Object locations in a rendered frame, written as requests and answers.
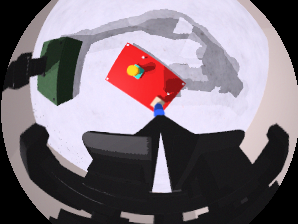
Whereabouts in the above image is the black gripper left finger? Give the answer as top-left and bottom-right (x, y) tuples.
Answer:
(81, 115), (161, 192)

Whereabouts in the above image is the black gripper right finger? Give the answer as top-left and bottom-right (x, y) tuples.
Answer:
(161, 115), (245, 192)

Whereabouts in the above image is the red circuit board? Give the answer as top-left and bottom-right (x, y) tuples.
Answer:
(105, 43), (186, 117)

